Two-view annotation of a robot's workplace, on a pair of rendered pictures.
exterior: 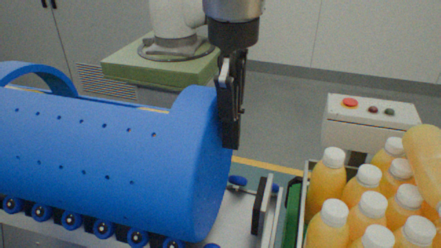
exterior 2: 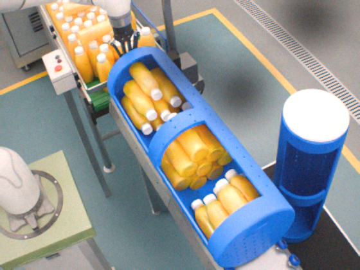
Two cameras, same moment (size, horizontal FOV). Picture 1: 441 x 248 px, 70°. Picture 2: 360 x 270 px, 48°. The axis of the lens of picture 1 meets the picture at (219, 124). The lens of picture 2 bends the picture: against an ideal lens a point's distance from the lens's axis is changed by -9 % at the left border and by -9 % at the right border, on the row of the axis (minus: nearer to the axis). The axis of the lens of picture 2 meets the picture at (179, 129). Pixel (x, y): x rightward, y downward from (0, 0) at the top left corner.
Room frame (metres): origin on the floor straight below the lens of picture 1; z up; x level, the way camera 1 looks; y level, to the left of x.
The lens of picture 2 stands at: (1.17, 1.17, 2.29)
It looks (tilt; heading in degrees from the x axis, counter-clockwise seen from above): 49 degrees down; 232
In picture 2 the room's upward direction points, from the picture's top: 8 degrees counter-clockwise
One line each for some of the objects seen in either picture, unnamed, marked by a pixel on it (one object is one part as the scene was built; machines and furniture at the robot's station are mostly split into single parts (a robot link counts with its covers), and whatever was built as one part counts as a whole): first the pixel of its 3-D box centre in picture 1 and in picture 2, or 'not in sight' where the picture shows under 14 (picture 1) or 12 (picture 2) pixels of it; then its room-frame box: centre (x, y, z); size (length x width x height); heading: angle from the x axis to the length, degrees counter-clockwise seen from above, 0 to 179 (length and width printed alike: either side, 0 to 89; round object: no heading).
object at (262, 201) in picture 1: (260, 212); not in sight; (0.42, -0.08, 0.99); 0.10 x 0.02 x 0.12; 164
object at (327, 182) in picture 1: (324, 191); (105, 73); (0.48, -0.22, 0.99); 0.07 x 0.07 x 0.18
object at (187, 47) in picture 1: (171, 39); (25, 203); (1.14, 0.18, 1.09); 0.22 x 0.18 x 0.06; 77
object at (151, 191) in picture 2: not in sight; (148, 182); (0.51, -0.04, 0.31); 0.06 x 0.06 x 0.63; 74
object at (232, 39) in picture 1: (233, 46); (123, 31); (0.46, -0.02, 1.32); 0.08 x 0.07 x 0.09; 164
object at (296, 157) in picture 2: not in sight; (303, 177); (0.09, 0.66, 0.59); 0.28 x 0.28 x 0.88
